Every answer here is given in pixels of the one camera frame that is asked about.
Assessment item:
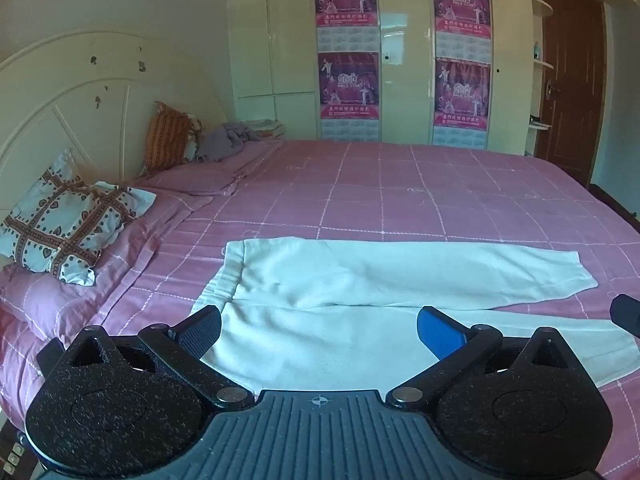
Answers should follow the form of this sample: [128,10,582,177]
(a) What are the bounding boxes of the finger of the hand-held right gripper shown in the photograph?
[610,294,640,337]

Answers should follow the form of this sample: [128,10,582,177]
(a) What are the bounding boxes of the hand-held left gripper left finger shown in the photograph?
[63,305,256,411]

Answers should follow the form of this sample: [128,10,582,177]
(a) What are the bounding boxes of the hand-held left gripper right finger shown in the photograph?
[385,305,582,411]

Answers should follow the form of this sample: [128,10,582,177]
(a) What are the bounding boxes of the white pants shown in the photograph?
[189,237,640,396]

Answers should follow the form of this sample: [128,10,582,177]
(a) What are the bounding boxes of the bed with pink checked sheet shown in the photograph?
[0,137,640,480]

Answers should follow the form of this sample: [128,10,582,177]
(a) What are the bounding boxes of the pink checked pillow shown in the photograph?
[0,255,108,348]
[136,162,242,197]

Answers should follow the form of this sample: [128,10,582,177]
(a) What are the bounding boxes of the white heart patterned pillow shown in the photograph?
[0,148,157,287]

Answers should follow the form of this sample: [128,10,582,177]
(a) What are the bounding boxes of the grey purple crumpled cloth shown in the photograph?
[195,121,262,163]

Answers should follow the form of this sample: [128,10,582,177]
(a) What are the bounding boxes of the orange striped pillow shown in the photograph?
[142,101,203,173]

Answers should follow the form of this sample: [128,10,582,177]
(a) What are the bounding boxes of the stack of books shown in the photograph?
[244,119,287,139]

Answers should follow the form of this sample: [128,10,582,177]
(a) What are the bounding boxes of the dark device with white buttons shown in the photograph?
[0,435,27,478]

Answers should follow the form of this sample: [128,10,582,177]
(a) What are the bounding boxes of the brown wooden door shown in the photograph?
[534,0,608,187]

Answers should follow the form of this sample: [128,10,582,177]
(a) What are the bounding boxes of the white corner shelf unit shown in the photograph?
[524,0,556,157]

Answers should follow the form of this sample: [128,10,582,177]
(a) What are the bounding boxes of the white wooden headboard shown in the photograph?
[0,30,227,211]

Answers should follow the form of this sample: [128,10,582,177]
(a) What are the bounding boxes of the cream glossy wardrobe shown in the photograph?
[225,0,532,157]

